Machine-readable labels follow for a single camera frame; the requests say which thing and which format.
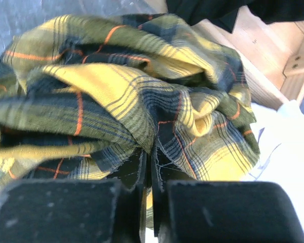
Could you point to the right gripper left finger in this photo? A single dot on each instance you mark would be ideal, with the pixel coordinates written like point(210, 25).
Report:
point(39, 210)

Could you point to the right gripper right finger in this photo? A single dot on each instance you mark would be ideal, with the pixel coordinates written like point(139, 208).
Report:
point(194, 211)

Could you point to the yellow plaid shirt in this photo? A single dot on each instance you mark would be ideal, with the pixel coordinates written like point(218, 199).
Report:
point(83, 97)

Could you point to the white shirt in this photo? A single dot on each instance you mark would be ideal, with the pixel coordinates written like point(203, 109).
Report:
point(280, 136)

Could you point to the rear black shirt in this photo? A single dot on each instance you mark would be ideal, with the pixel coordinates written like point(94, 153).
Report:
point(223, 13)

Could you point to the wooden clothes rack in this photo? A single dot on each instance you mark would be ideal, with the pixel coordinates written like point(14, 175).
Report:
point(273, 54)

